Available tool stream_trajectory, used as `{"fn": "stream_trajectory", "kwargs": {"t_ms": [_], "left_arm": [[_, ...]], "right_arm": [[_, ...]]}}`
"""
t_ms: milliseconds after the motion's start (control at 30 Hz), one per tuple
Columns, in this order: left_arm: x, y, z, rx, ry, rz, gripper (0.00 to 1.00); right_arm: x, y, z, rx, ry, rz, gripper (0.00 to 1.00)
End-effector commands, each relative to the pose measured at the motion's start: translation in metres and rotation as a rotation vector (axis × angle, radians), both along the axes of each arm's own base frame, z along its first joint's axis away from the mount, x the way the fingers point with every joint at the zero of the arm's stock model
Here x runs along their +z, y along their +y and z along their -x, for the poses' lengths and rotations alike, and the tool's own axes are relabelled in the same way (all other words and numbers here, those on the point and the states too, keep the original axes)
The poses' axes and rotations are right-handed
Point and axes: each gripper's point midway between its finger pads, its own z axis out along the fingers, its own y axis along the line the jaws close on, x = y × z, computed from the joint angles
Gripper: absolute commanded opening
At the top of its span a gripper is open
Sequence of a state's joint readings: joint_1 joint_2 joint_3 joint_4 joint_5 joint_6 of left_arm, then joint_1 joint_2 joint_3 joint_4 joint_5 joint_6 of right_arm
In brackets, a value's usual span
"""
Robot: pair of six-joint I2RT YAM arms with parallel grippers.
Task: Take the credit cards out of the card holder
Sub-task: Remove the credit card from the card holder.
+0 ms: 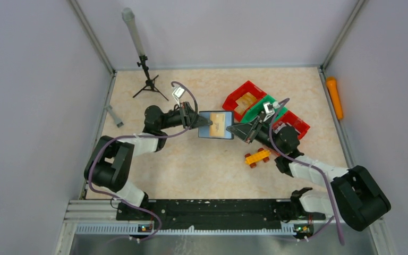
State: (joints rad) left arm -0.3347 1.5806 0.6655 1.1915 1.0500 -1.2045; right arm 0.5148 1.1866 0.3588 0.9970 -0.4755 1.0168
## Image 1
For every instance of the yellow toy brick car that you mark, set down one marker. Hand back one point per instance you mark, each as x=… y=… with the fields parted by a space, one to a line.
x=262 y=155

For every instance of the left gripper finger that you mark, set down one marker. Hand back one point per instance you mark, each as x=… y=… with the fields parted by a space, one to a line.
x=189 y=116
x=198 y=121

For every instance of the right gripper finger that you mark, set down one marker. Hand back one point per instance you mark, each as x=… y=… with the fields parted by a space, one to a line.
x=244 y=131
x=256 y=125

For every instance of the red bin with plastic bags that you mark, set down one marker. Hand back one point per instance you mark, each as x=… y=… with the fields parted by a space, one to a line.
x=290 y=119

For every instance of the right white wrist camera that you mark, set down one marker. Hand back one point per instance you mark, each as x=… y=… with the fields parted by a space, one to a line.
x=270 y=108

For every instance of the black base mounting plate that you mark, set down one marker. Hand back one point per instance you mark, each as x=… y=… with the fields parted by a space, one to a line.
x=218 y=214

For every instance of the orange flashlight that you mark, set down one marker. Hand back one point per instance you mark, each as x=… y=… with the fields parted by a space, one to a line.
x=331 y=85

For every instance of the black leather card holder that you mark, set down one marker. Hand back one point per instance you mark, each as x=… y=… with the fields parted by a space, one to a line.
x=218 y=129

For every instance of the black tripod with grey tube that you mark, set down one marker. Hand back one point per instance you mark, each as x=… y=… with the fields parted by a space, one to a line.
x=150 y=83

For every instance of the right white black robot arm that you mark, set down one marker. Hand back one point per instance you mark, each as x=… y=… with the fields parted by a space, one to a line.
x=352 y=194

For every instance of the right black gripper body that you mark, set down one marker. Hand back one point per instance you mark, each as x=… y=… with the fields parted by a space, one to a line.
x=263 y=136

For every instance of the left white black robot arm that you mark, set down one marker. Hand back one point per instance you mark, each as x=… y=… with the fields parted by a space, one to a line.
x=113 y=158

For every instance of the red bin with wooden blocks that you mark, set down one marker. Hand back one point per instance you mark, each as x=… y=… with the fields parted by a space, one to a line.
x=242 y=99

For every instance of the small grey tool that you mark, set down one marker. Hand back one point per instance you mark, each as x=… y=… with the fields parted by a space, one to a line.
x=117 y=120

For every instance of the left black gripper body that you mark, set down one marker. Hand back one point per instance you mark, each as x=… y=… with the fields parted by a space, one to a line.
x=175 y=118

